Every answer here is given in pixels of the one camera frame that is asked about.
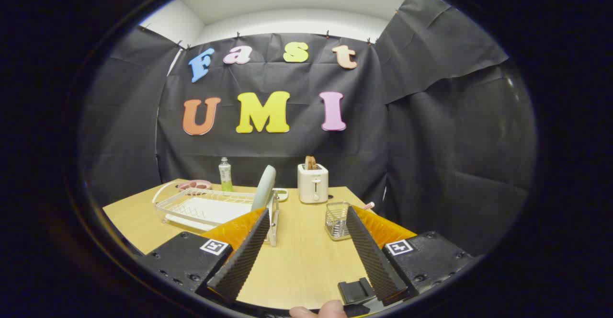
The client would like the metal wire basket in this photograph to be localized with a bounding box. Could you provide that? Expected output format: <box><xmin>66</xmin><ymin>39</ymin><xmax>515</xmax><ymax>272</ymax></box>
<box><xmin>325</xmin><ymin>202</ymin><xmax>352</xmax><ymax>241</ymax></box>

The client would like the cream toaster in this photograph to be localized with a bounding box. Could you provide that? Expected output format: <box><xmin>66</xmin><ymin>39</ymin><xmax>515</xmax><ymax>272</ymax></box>
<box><xmin>297</xmin><ymin>163</ymin><xmax>329</xmax><ymax>204</ymax></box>

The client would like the pink dish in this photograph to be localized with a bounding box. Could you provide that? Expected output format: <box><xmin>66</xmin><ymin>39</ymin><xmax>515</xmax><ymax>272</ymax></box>
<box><xmin>178</xmin><ymin>180</ymin><xmax>212</xmax><ymax>192</ymax></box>

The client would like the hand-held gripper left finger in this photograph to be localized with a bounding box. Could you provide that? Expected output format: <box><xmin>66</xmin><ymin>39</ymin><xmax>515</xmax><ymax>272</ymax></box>
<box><xmin>138</xmin><ymin>207</ymin><xmax>271</xmax><ymax>304</ymax></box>

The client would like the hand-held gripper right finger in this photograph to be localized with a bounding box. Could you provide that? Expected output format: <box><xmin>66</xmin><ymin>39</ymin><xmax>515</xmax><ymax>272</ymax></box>
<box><xmin>346</xmin><ymin>205</ymin><xmax>476</xmax><ymax>307</ymax></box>

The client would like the green drink bottle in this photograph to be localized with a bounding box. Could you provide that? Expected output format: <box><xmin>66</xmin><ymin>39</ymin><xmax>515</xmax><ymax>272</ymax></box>
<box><xmin>219</xmin><ymin>157</ymin><xmax>234</xmax><ymax>193</ymax></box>

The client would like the pale green plate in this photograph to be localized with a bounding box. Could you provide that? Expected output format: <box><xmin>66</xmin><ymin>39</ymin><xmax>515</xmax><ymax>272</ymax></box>
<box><xmin>251</xmin><ymin>165</ymin><xmax>277</xmax><ymax>212</ymax></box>

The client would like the white wire dish rack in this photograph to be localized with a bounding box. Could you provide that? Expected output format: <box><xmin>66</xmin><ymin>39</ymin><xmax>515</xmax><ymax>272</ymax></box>
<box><xmin>152</xmin><ymin>180</ymin><xmax>280</xmax><ymax>248</ymax></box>

